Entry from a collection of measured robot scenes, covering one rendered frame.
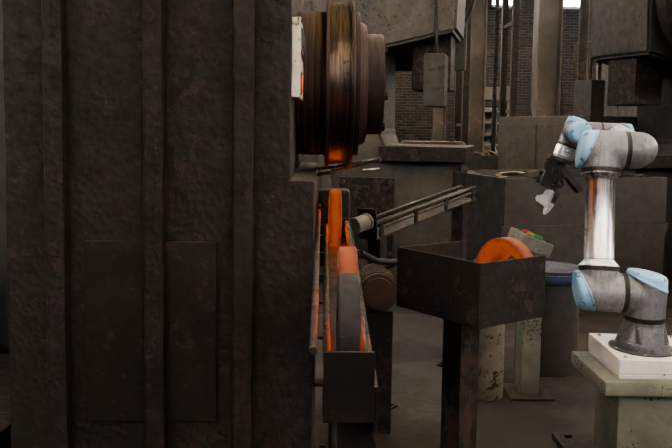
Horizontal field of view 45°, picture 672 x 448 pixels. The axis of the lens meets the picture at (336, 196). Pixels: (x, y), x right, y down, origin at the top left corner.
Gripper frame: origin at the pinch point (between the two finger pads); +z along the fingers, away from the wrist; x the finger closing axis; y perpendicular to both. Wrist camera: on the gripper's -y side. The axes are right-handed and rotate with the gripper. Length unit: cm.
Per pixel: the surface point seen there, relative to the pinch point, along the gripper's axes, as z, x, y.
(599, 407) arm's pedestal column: 50, 53, -21
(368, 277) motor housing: 39, 37, 57
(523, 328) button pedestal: 43.3, -2.0, -8.7
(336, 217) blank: 22, 67, 76
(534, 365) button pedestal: 55, -2, -18
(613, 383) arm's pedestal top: 37, 74, -12
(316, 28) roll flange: -24, 73, 99
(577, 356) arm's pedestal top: 38, 49, -10
